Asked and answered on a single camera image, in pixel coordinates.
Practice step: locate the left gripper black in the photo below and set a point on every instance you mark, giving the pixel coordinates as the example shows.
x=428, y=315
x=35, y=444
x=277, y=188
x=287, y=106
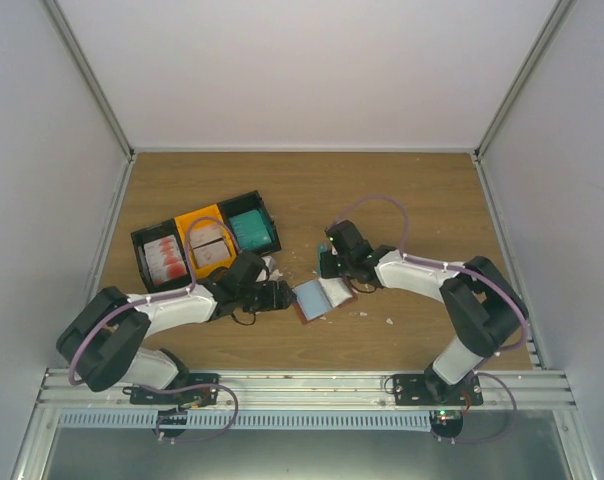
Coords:
x=276, y=299

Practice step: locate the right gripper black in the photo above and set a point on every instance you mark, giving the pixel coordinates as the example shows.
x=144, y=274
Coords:
x=328, y=271

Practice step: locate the brown leather card holder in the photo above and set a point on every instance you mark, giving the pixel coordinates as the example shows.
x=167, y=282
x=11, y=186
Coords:
x=316, y=298

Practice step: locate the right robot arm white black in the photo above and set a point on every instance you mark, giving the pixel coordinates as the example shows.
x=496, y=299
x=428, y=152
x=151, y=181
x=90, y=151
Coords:
x=483, y=308

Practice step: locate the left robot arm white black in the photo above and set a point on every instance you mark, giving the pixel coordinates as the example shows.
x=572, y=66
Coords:
x=103, y=344

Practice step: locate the black bin with teal cards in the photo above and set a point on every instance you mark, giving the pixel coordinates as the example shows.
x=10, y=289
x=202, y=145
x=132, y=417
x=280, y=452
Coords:
x=243, y=203

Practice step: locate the yellow bin with white cards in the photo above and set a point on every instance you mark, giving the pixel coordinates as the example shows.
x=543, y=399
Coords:
x=204, y=216

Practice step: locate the red white card stack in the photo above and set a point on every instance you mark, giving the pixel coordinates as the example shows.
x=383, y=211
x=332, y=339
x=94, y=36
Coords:
x=164, y=260

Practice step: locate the black bin with red cards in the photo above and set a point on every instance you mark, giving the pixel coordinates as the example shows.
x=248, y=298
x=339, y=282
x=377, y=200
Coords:
x=145, y=235

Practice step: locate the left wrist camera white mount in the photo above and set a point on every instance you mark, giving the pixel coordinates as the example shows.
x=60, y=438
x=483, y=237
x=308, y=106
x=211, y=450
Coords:
x=270, y=263

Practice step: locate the grey slotted cable duct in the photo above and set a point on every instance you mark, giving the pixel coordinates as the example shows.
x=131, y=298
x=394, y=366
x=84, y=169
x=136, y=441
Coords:
x=251, y=420

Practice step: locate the right aluminium corner post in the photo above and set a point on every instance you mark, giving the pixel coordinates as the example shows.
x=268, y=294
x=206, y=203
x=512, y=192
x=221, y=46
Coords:
x=549, y=30

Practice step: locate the aluminium corner post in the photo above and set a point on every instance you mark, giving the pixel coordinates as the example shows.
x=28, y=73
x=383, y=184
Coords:
x=63, y=27
x=549, y=30

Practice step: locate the aluminium front rail frame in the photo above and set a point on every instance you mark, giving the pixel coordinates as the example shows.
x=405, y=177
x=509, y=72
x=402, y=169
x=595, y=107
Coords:
x=511, y=391

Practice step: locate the left aluminium corner post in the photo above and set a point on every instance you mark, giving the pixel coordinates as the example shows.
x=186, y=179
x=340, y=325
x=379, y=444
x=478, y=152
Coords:
x=63, y=27

